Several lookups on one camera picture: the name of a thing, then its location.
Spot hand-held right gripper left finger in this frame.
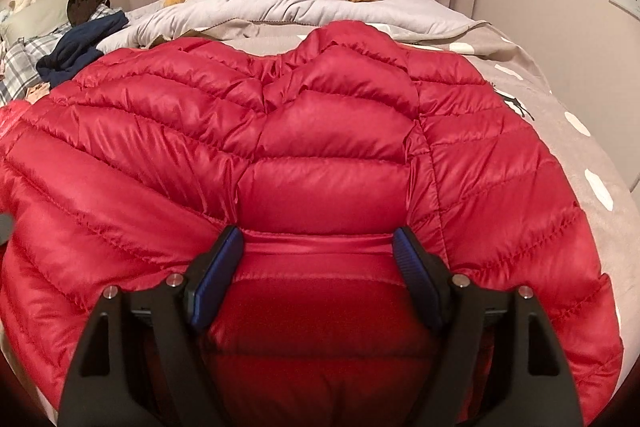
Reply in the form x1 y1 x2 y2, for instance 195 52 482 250
57 226 245 427

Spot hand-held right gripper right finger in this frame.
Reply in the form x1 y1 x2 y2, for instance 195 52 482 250
392 226 586 427

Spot red down jacket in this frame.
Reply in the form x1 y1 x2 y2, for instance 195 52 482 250
0 19 626 427
0 101 28 132

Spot folded red down jacket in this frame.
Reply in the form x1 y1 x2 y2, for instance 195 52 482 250
0 101 28 132

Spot plaid blanket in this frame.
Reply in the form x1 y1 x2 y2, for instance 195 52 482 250
0 4 126 105

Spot navy blue garment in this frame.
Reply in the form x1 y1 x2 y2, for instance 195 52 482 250
36 13 130 88

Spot beige pillow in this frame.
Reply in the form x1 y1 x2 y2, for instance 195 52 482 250
0 0 93 42

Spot black garment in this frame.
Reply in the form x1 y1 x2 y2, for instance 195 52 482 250
67 0 111 28

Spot grey duvet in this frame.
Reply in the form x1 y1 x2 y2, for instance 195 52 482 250
95 0 486 50

